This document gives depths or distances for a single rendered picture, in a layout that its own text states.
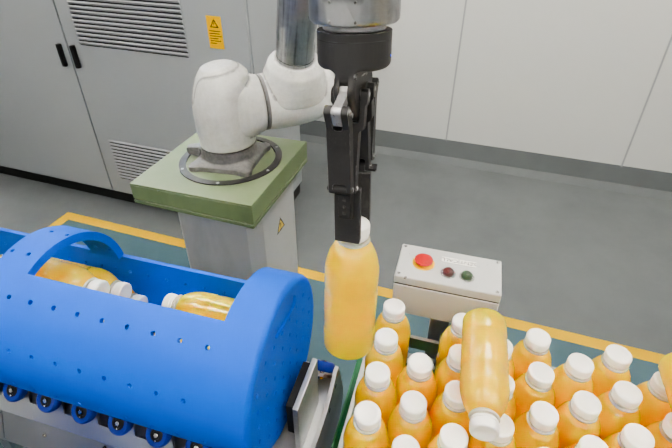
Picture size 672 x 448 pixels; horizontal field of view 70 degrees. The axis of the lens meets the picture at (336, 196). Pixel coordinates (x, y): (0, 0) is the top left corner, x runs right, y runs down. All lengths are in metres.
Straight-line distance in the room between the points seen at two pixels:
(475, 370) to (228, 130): 0.84
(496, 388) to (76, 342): 0.60
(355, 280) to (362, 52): 0.27
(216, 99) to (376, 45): 0.82
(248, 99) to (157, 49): 1.35
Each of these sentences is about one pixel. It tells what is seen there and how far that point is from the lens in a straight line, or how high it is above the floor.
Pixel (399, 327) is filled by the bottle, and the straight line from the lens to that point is 0.90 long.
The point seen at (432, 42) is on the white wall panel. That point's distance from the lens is 3.33.
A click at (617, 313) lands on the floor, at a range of 2.71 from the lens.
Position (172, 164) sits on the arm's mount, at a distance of 1.42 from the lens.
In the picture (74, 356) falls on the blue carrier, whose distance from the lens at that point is 0.82.
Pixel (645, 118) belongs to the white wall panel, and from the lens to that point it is 3.54.
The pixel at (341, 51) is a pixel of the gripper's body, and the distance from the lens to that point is 0.47.
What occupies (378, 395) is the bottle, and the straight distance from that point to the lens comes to 0.81.
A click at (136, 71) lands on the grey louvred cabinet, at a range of 2.71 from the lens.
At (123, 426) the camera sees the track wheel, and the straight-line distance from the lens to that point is 0.97.
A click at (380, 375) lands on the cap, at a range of 0.79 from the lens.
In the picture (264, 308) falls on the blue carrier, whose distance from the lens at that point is 0.70.
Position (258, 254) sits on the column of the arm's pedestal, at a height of 0.84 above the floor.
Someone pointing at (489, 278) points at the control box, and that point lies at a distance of 0.97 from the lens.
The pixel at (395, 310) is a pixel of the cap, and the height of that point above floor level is 1.10.
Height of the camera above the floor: 1.74
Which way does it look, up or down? 34 degrees down
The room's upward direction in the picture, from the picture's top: straight up
